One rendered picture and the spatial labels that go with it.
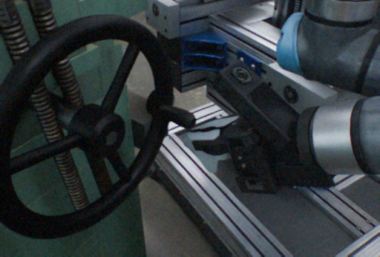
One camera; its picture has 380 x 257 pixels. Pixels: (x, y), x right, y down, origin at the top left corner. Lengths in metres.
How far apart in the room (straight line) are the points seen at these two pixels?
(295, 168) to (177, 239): 0.95
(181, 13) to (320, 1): 0.60
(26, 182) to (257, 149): 0.42
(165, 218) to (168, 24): 0.73
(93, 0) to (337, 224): 0.90
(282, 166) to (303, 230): 0.72
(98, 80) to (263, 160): 0.38
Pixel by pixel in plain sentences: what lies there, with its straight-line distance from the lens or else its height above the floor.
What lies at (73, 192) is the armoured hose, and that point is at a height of 0.69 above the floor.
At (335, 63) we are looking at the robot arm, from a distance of 0.46.
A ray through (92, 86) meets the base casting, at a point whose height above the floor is 0.75.
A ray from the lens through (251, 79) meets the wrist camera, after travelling 0.43.
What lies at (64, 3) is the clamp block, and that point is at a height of 0.94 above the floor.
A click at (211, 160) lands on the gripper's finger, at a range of 0.51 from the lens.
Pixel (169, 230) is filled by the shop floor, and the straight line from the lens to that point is 1.38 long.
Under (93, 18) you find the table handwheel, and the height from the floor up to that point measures 0.95.
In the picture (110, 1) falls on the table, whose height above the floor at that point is 0.88.
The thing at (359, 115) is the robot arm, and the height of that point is 0.90.
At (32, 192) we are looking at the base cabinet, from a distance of 0.72.
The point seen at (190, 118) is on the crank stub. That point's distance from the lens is 0.52.
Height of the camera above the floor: 1.10
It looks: 36 degrees down
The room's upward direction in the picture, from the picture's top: straight up
